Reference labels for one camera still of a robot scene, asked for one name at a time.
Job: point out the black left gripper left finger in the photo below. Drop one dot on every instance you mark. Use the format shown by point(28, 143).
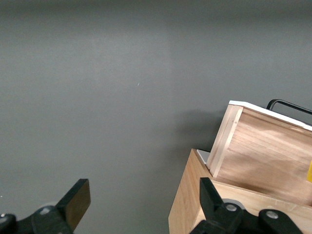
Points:
point(61, 214)

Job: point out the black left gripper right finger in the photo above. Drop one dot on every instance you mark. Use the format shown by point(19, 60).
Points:
point(212, 204)

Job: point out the wooden drawer with white front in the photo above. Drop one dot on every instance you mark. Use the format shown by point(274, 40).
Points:
point(256, 151)

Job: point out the yellow block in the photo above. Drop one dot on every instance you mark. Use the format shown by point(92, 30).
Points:
point(310, 173)

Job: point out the wooden cabinet with white panel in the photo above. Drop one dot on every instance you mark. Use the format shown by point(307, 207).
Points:
point(187, 195)

